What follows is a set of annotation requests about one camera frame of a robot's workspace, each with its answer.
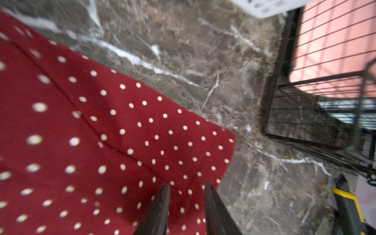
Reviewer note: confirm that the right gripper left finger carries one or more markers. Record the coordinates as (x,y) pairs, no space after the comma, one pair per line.
(156,219)

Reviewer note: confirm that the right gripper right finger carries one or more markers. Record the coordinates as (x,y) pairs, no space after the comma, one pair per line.
(218,219)

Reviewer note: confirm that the red polka dot skirt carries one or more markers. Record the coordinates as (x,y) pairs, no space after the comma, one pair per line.
(85,148)

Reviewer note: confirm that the yellow black utility knife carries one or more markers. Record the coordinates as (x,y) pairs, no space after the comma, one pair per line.
(348,218)

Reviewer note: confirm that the pink folder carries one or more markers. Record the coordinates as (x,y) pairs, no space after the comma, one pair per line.
(335,37)

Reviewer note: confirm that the white plastic basket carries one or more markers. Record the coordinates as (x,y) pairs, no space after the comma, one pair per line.
(267,8)

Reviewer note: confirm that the black wire desk organizer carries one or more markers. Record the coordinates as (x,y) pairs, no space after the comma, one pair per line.
(321,99)

